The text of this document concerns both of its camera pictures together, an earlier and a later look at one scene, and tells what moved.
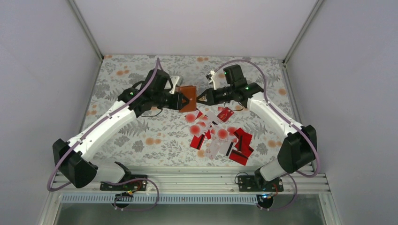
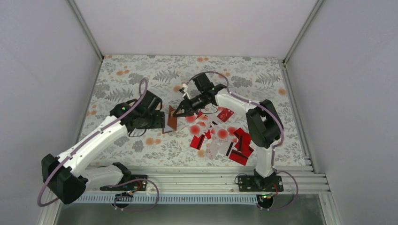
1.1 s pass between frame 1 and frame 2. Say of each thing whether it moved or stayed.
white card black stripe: stayed
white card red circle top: stayed
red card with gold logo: stayed
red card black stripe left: stayed
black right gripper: moved
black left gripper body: moved
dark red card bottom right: stayed
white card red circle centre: stayed
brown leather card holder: moved
